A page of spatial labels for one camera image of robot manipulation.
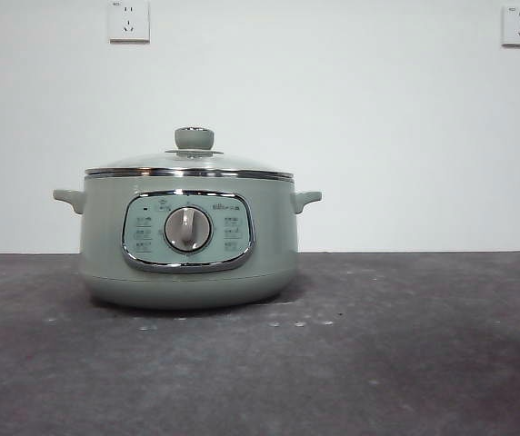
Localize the glass lid with green knob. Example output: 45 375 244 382
84 126 295 179

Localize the sage green electric pot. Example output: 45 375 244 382
52 173 323 312

